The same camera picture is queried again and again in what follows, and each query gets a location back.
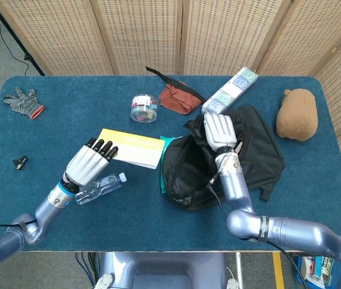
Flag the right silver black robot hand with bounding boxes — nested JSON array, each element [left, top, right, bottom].
[[185, 113, 238, 151]]

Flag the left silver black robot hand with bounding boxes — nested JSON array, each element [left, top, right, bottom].
[[64, 137, 119, 186]]

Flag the black backpack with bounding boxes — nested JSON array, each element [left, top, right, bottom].
[[160, 104, 286, 211]]

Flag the yellow white booklet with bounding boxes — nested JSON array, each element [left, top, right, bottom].
[[100, 128, 166, 170]]

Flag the clear plastic water bottle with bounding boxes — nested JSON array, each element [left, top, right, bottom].
[[74, 172, 127, 207]]

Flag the long box of cups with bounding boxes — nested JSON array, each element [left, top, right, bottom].
[[201, 66, 259, 115]]

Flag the rust brown cloth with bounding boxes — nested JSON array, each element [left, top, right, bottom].
[[158, 81, 203, 115]]

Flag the teal wet wipes pack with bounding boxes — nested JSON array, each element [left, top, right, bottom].
[[158, 135, 177, 194]]

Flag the black binder clip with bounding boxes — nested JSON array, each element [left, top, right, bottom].
[[12, 155, 29, 172]]

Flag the clear jar of clips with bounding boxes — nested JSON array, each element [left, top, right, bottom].
[[129, 93, 160, 123]]

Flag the brown plush toy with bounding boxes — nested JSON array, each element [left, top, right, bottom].
[[275, 88, 319, 141]]

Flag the grey striped work glove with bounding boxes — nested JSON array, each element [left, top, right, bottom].
[[3, 87, 46, 120]]

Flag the blue-grey robot torso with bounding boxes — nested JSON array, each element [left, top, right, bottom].
[[94, 252, 241, 289]]

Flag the white table leg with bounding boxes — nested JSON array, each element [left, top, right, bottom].
[[235, 252, 244, 289]]

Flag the black tripod stand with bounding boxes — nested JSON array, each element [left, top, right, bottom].
[[0, 0, 46, 76]]

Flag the blue box of packets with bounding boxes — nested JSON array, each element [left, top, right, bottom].
[[297, 255, 337, 287]]

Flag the black strap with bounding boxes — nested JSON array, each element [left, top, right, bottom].
[[145, 66, 207, 105]]

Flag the blue cables under table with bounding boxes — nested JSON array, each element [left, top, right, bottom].
[[75, 252, 99, 289]]

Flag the thin black tripod cable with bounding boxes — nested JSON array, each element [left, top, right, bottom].
[[0, 13, 29, 75]]

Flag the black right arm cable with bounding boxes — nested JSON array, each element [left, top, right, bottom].
[[207, 176, 310, 289]]

